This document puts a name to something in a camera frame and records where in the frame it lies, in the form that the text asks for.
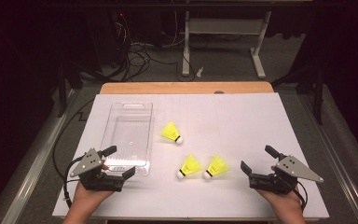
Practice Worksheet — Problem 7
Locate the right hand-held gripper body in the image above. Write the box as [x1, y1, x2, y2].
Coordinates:
[248, 151, 324, 196]

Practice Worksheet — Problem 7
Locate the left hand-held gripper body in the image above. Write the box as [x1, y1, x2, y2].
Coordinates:
[69, 147, 126, 192]

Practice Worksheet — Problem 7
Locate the clear plastic tray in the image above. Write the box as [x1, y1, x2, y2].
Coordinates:
[100, 102, 154, 177]

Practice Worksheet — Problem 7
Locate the yellow shuttlecock white cork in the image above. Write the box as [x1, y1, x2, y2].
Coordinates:
[160, 121, 184, 146]
[202, 154, 230, 181]
[175, 154, 203, 180]

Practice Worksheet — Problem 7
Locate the person's left hand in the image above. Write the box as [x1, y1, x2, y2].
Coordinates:
[71, 181, 115, 211]

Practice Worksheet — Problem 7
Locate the person's right hand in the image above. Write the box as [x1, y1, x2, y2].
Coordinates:
[255, 186, 305, 217]

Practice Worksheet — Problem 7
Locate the white board mat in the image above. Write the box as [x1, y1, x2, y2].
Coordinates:
[51, 92, 330, 220]

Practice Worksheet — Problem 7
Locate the black stand leg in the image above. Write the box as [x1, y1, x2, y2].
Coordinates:
[56, 60, 85, 119]
[271, 62, 328, 126]

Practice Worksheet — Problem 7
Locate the dark curtain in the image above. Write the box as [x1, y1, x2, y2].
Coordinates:
[0, 0, 63, 175]
[304, 0, 358, 171]

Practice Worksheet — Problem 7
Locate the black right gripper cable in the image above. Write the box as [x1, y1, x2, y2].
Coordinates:
[287, 178, 309, 213]

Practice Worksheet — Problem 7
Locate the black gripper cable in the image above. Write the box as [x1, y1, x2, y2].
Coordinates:
[52, 98, 96, 209]
[287, 178, 309, 213]

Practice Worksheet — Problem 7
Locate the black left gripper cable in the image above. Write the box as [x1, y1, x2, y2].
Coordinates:
[52, 98, 96, 209]

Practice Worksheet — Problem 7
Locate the metal floor rail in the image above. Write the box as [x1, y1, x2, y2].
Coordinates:
[0, 89, 76, 224]
[297, 92, 358, 224]

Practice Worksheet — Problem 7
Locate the tangle of floor cables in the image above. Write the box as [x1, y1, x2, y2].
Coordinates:
[113, 12, 197, 82]

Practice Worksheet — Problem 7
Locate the white metal stand frame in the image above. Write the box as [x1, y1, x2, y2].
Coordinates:
[181, 0, 273, 79]

